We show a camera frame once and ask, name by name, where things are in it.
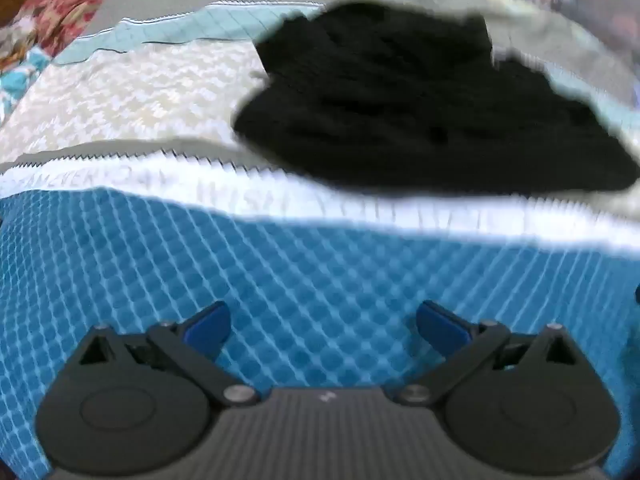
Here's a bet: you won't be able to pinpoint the black pants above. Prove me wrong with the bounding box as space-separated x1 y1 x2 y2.
232 0 640 198

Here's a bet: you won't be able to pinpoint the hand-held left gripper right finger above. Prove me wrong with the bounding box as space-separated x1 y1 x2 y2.
397 300 576 406

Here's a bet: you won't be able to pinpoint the red floral blanket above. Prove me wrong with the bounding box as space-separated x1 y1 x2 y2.
0 0 127 77

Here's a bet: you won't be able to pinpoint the patterned teal and beige bedsheet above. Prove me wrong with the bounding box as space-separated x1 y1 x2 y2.
0 0 640 480

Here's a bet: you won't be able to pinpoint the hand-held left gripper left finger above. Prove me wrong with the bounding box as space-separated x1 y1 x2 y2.
79 301 262 407

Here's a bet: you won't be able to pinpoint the teal and white patterned pillow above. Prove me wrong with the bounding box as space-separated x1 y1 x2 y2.
0 45 57 128

